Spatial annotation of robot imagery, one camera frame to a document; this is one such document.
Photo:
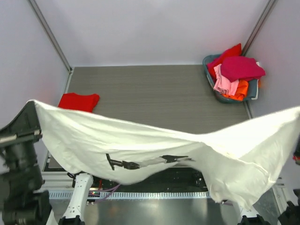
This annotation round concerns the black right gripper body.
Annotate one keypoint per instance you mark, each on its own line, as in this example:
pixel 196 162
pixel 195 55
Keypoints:
pixel 297 153

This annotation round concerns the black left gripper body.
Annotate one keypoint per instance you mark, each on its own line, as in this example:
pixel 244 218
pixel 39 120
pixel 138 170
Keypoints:
pixel 20 138

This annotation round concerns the white printed t shirt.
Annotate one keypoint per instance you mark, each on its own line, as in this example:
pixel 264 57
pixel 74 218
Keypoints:
pixel 239 163

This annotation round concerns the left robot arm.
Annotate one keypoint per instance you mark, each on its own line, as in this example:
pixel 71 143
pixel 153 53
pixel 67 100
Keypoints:
pixel 75 211

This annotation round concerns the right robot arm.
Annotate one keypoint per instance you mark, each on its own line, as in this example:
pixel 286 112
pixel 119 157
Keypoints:
pixel 289 212

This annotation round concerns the orange t shirt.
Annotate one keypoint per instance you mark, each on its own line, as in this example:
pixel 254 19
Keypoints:
pixel 238 90

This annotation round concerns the grey t shirt in basket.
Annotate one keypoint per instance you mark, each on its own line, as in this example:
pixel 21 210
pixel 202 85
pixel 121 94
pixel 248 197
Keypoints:
pixel 252 92

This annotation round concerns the pink t shirt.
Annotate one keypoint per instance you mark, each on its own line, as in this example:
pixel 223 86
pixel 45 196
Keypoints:
pixel 223 85

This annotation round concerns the magenta t shirt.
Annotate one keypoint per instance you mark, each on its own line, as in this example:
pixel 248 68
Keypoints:
pixel 241 68

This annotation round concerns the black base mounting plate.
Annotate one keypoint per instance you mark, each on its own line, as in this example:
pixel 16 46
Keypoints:
pixel 174 179

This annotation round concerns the folded red t shirt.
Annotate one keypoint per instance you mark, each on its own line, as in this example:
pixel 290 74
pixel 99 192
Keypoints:
pixel 74 101

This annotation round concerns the red t shirt in basket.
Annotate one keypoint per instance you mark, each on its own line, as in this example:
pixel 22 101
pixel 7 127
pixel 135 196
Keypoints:
pixel 234 51

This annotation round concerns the grey-blue laundry basket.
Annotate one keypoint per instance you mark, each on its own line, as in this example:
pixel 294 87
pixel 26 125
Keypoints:
pixel 218 95

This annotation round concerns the slotted white cable duct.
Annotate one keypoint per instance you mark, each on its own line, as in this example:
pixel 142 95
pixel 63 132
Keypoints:
pixel 65 194

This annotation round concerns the aluminium frame rail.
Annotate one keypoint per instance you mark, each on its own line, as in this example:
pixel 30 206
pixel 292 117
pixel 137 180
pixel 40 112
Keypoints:
pixel 60 187

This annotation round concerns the right aluminium corner post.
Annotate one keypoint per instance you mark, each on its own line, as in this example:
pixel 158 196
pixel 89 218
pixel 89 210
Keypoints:
pixel 259 25

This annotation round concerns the aluminium corner post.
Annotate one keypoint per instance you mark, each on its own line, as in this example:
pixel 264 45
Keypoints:
pixel 259 25
pixel 38 13

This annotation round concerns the left aluminium corner post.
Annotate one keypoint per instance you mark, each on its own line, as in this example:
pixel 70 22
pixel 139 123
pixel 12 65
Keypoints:
pixel 38 13

